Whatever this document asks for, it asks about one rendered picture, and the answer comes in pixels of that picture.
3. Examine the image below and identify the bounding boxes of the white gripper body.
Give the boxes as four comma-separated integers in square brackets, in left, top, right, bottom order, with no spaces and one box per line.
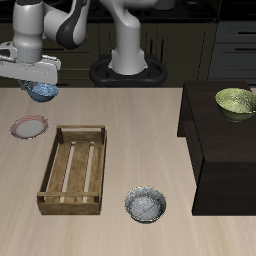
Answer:
[0,55,62,87]

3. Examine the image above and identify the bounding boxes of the blue bowl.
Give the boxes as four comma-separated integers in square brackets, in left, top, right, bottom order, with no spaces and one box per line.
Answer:
[25,81,60,104]

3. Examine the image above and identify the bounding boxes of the white plate with red rim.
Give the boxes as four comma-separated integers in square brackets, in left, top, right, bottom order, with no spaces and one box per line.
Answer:
[9,114,50,140]

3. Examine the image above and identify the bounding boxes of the grey bowl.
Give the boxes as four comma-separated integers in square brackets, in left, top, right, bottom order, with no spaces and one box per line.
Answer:
[124,185,168,224]

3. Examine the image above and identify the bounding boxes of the green bowl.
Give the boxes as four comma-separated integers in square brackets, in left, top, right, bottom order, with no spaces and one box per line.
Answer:
[214,87,256,123]

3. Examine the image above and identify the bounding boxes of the wooden tray of slats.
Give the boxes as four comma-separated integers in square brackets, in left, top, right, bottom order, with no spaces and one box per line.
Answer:
[36,124,108,216]

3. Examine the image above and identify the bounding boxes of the dark kitchen cupboards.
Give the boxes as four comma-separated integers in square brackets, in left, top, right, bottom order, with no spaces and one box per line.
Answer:
[0,0,256,89]

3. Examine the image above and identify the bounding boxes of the grey drawer unit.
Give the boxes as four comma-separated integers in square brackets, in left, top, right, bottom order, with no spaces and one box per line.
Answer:
[207,20,256,81]

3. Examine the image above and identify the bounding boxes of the dark wooden cabinet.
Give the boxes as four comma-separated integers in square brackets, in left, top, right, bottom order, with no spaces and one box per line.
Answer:
[176,80,256,216]

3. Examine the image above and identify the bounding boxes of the flat black base plate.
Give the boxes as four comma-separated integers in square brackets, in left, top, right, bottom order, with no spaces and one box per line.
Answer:
[89,54,168,88]

